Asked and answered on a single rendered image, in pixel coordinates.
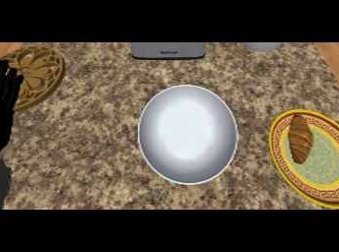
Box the white oval bowl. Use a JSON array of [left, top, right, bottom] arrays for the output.
[[136, 84, 240, 186]]

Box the yellow patterned plate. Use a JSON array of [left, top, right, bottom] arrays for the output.
[[268, 108, 339, 210]]

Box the gold carved round trivet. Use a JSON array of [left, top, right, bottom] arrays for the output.
[[0, 44, 67, 112]]

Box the grey appliance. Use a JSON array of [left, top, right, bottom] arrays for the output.
[[129, 42, 209, 61]]

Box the pale grey cup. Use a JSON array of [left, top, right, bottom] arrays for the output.
[[243, 42, 284, 53]]

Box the brown croissant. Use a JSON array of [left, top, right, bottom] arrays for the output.
[[289, 113, 315, 165]]

